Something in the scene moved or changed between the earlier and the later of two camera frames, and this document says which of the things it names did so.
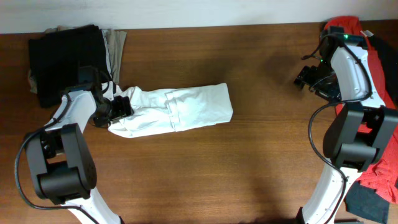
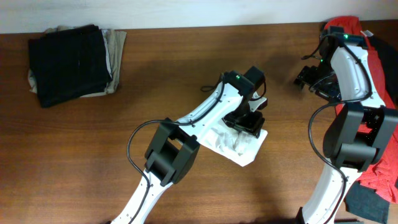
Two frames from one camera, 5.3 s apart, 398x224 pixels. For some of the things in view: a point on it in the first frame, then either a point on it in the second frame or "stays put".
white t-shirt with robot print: [162, 110] → [228, 142]
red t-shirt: [381, 178] stays put
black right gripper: [305, 76] stays put
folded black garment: [56, 56] stays put
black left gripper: [123, 107] → [254, 123]
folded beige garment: [116, 40] stays put
